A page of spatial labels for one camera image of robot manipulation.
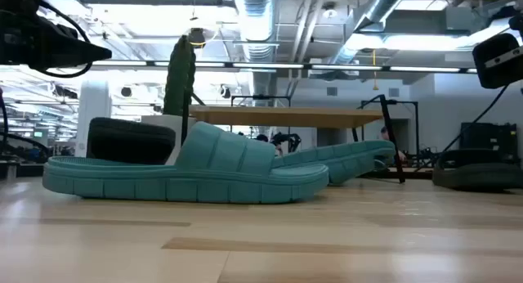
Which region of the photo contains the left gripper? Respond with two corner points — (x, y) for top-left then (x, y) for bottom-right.
(0, 0), (114, 70)

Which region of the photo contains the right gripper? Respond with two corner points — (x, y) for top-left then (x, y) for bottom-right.
(472, 32), (523, 90)

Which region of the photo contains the black rubber slide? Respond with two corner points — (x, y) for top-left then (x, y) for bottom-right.
(86, 117), (177, 166)
(431, 148), (523, 191)

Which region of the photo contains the teal rubber slide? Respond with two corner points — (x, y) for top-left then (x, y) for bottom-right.
(42, 121), (330, 205)
(271, 139), (396, 186)

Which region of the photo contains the white building column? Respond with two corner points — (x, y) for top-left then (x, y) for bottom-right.
(75, 80), (113, 158)

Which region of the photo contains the black monitor screen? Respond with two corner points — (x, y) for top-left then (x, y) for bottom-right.
(459, 122), (519, 158)

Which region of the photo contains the green cactus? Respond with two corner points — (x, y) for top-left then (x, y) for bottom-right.
(163, 34), (197, 116)

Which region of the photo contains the person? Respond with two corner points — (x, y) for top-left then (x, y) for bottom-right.
(378, 126), (408, 164)

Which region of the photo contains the ceiling light strip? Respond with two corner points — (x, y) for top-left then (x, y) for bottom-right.
(92, 61), (479, 74)

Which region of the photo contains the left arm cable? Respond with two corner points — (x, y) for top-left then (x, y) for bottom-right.
(36, 0), (94, 79)

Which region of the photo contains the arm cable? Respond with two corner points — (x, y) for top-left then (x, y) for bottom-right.
(443, 84), (510, 153)
(36, 0), (94, 79)

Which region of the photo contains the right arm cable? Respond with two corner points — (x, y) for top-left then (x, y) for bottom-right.
(443, 84), (510, 153)

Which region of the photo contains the black background rig frame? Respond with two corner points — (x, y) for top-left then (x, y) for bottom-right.
(359, 93), (420, 153)

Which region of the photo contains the yellow hanging cord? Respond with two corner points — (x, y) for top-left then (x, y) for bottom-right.
(370, 48), (379, 92)

